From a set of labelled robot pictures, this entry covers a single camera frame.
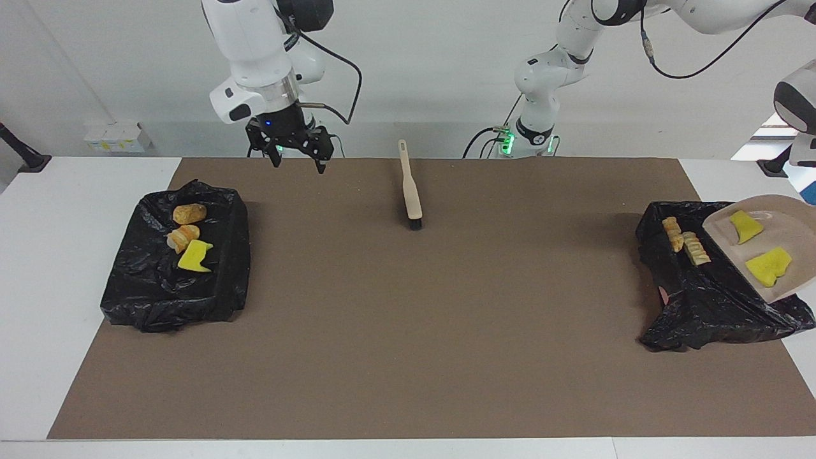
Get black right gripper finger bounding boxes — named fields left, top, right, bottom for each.
left=300, top=126, right=335, bottom=175
left=246, top=126, right=284, bottom=169

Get pale toy pastry piece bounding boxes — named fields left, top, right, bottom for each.
left=166, top=224, right=201, bottom=254
left=662, top=217, right=684, bottom=252
left=682, top=231, right=712, bottom=266

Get brown toy bread roll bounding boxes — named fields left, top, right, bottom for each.
left=172, top=203, right=208, bottom=225

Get oblong yellow sponge piece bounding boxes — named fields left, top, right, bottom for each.
left=745, top=247, right=793, bottom=288

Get beige hand brush black bristles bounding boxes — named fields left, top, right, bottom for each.
left=397, top=139, right=424, bottom=231

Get bright window with white sill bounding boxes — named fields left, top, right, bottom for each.
left=732, top=112, right=798, bottom=160

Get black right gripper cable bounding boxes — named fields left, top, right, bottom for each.
left=290, top=13, right=364, bottom=126

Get brown paper table mat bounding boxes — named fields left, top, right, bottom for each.
left=48, top=157, right=816, bottom=441

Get black-bagged bin with pink patch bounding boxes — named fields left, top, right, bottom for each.
left=636, top=201, right=816, bottom=353

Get black-bagged trash bin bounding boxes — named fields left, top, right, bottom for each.
left=100, top=179, right=251, bottom=333

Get notched yellow sponge piece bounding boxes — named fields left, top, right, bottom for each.
left=177, top=239, right=214, bottom=273

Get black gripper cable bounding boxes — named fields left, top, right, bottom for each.
left=639, top=0, right=788, bottom=81
left=290, top=13, right=364, bottom=126

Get curved yellow sponge wedge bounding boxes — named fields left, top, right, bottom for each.
left=729, top=210, right=764, bottom=245

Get beige plastic dustpan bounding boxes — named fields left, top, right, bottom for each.
left=701, top=194, right=816, bottom=305

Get white wall outlet box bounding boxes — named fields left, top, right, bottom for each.
left=84, top=121, right=154, bottom=154

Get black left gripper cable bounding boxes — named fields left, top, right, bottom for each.
left=639, top=0, right=788, bottom=81

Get black camera stand foot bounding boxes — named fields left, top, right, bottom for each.
left=0, top=121, right=52, bottom=173
left=757, top=123, right=816, bottom=178

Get black left base cable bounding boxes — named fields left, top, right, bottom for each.
left=462, top=126, right=511, bottom=158

